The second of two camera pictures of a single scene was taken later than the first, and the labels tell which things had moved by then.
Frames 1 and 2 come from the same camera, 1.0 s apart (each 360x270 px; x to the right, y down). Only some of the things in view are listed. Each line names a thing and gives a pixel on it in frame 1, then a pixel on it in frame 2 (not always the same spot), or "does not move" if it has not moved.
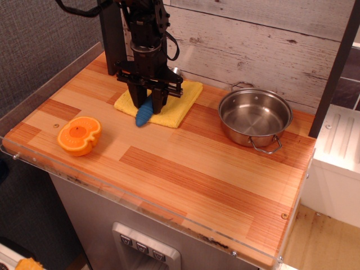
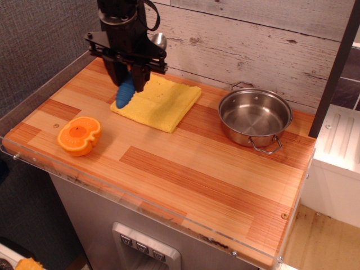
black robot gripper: (149, 67) → (123, 37)
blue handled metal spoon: (144, 113) → (126, 90)
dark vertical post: (327, 96) does not move
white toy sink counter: (331, 184) does not move
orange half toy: (79, 135) does not move
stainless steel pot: (255, 117) does not move
